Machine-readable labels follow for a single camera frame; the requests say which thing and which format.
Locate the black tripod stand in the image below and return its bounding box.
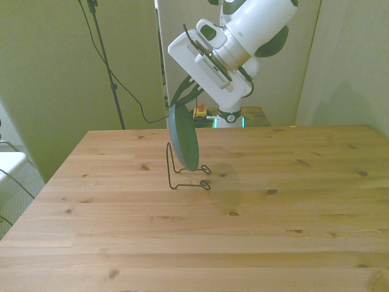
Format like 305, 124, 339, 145
77, 0, 170, 124

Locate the black robot wrist cable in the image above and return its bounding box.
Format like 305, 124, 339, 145
182, 24, 255, 99

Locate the yellow emergency stop button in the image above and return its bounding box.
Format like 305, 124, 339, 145
193, 102, 209, 119

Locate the black thin tripod pole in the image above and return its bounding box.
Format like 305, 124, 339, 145
86, 0, 126, 130

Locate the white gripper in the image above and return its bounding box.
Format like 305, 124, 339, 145
168, 29, 253, 111

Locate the beige partition panel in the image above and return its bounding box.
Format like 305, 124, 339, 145
156, 0, 323, 128

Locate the green round plate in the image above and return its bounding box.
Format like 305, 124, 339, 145
168, 102, 200, 172

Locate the green coiled cable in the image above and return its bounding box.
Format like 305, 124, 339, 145
193, 117, 217, 129

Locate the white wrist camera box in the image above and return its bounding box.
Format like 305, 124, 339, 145
194, 53, 233, 91

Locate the black wire plate stand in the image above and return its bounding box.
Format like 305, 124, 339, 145
166, 142, 212, 190

